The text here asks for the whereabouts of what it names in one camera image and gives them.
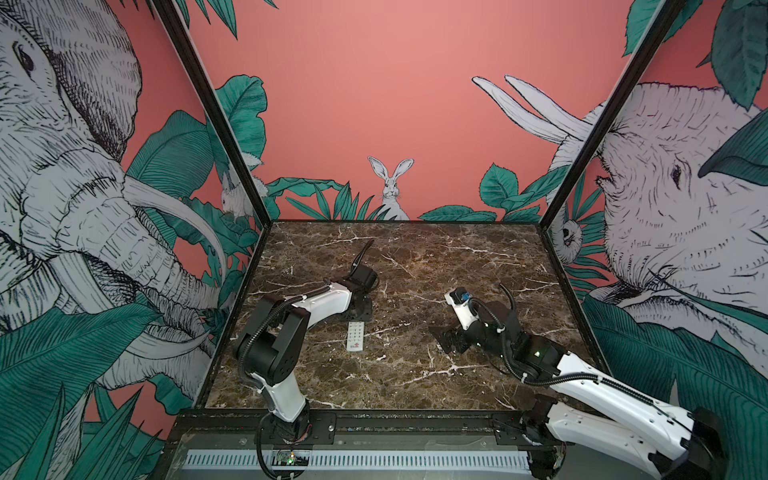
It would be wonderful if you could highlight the white remote control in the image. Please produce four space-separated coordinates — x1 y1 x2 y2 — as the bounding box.
346 322 365 352

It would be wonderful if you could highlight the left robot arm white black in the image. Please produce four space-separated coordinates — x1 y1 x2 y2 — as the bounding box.
233 266 378 424

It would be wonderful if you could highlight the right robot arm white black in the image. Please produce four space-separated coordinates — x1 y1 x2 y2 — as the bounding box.
430 288 727 479

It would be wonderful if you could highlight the small circuit board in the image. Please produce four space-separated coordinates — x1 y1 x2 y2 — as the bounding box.
273 450 310 468

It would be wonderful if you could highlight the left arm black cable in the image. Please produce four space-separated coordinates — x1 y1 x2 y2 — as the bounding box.
349 238 376 277

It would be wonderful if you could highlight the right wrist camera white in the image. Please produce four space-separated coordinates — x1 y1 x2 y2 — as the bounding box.
444 287 479 331

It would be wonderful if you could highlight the black mounting rail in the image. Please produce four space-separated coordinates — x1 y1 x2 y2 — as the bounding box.
299 409 577 448

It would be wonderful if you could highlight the white slotted cable duct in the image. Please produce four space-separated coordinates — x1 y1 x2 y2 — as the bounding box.
181 449 530 474

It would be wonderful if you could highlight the left black frame post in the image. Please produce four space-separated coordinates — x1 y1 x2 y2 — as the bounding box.
151 0 272 229

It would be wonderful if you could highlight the black frame post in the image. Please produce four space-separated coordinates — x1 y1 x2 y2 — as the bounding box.
538 0 686 230
151 0 272 229

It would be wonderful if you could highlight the right black frame post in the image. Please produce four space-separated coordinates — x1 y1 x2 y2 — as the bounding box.
538 0 686 230

